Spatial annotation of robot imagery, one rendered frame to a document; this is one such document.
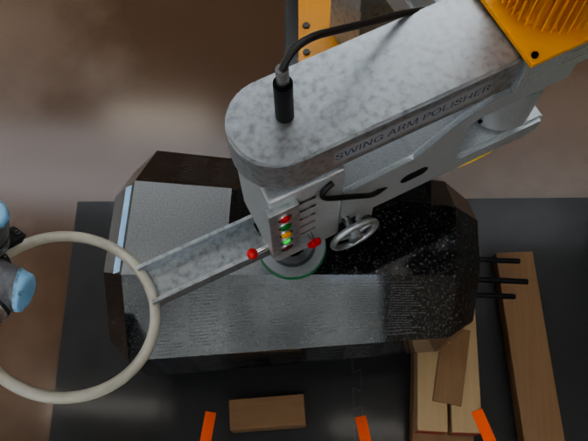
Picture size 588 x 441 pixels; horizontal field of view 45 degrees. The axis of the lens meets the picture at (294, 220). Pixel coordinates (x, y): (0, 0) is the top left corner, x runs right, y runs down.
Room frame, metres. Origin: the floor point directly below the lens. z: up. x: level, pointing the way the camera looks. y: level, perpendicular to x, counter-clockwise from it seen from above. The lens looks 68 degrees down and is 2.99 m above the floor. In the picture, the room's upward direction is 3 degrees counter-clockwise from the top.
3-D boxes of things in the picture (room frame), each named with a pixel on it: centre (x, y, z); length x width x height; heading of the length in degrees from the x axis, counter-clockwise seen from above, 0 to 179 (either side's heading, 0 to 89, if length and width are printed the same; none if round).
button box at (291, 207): (0.62, 0.03, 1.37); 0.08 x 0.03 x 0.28; 114
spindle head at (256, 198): (0.78, -0.06, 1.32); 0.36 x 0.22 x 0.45; 114
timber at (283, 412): (0.32, 0.14, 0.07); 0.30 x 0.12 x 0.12; 92
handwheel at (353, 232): (0.69, -0.15, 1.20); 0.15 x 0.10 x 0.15; 114
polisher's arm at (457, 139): (0.90, -0.35, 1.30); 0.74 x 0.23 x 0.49; 114
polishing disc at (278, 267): (0.75, 0.01, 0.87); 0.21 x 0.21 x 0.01
